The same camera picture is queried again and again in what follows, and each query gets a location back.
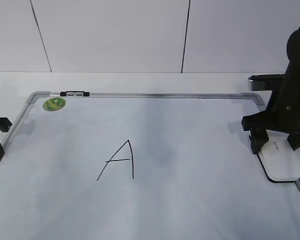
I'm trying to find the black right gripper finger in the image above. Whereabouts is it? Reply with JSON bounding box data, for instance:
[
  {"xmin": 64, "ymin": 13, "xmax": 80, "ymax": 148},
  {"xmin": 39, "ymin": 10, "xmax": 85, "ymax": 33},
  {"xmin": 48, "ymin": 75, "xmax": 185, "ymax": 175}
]
[
  {"xmin": 287, "ymin": 132, "xmax": 300, "ymax": 151},
  {"xmin": 249, "ymin": 128, "xmax": 269, "ymax": 155}
]

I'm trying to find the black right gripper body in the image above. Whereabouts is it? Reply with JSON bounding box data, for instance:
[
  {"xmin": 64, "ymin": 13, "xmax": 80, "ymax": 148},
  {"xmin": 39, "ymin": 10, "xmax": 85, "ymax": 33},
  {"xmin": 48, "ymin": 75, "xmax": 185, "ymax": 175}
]
[{"xmin": 241, "ymin": 25, "xmax": 300, "ymax": 136}]

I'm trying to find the white board eraser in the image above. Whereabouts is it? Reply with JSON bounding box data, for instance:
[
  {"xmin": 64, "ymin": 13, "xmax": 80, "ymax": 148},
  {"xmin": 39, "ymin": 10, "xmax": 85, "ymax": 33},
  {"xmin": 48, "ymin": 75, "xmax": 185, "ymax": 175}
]
[{"xmin": 257, "ymin": 136, "xmax": 300, "ymax": 183}]

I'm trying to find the round green sticker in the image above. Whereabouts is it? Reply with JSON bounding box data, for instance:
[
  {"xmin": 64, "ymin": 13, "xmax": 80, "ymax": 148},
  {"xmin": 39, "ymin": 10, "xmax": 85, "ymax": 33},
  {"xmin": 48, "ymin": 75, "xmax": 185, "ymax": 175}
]
[{"xmin": 43, "ymin": 97, "xmax": 66, "ymax": 112}]

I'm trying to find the black and clear board clip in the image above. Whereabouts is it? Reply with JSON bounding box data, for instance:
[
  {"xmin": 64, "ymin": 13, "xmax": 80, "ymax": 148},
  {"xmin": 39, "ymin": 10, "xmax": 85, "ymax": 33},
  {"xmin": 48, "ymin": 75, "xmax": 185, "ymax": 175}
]
[{"xmin": 60, "ymin": 90, "xmax": 90, "ymax": 97}]

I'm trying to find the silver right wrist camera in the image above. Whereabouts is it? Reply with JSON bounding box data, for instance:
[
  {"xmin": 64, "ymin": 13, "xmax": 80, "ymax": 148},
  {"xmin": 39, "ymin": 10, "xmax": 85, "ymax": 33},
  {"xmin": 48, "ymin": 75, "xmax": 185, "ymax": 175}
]
[{"xmin": 248, "ymin": 74, "xmax": 284, "ymax": 91}]

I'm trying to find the white board with aluminium frame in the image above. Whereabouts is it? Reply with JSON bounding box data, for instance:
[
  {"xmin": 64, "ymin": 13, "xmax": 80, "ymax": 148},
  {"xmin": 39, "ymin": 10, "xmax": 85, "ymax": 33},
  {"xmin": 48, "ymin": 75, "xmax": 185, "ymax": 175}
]
[{"xmin": 0, "ymin": 91, "xmax": 300, "ymax": 240}]

